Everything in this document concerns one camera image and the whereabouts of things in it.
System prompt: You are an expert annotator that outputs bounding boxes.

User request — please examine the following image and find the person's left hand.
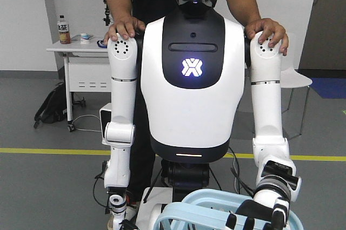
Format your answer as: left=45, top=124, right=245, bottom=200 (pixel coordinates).
left=245, top=18, right=289, bottom=56

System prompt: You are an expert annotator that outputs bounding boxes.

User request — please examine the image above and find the person's right hand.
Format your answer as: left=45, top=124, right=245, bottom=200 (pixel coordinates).
left=103, top=15, right=146, bottom=45

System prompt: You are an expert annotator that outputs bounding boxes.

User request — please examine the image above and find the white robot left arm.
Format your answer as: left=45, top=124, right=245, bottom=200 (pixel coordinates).
left=104, top=35, right=137, bottom=229

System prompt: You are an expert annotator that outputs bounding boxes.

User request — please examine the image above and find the black backpack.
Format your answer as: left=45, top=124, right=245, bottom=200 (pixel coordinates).
left=34, top=82, right=67, bottom=128

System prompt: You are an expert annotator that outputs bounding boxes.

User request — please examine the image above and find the white folding table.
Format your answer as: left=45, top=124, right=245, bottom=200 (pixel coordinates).
left=46, top=37, right=111, bottom=132

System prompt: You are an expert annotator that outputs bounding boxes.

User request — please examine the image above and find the white humanoid robot body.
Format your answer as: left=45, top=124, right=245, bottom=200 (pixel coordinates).
left=136, top=0, right=247, bottom=230

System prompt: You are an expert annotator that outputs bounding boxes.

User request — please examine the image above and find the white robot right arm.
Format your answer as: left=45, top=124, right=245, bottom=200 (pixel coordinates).
left=250, top=32, right=302, bottom=207

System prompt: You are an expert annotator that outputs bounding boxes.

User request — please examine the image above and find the person in black trousers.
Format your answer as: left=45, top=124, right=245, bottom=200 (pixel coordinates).
left=104, top=0, right=289, bottom=228

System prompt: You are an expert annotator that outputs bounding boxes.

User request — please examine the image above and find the black white robotic hand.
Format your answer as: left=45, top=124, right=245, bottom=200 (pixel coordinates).
left=225, top=195, right=290, bottom=229

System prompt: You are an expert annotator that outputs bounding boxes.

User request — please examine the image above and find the white plastic chair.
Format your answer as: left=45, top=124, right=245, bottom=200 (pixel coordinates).
left=281, top=32, right=312, bottom=137

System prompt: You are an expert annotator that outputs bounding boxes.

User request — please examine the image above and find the light blue plastic basket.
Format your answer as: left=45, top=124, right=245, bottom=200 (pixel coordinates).
left=150, top=189, right=303, bottom=229

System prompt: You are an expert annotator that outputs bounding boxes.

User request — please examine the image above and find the brown drink bottle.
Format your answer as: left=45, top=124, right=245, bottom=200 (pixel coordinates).
left=57, top=15, right=71, bottom=44

